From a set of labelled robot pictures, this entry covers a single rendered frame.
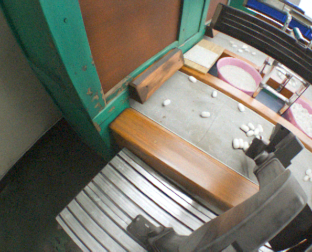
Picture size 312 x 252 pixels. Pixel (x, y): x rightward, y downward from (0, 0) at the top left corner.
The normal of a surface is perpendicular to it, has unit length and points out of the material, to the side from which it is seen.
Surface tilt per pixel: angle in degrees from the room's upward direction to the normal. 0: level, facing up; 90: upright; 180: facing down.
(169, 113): 0
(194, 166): 0
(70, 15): 90
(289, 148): 47
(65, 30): 90
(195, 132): 0
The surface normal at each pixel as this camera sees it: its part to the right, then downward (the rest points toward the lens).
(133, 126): 0.03, -0.52
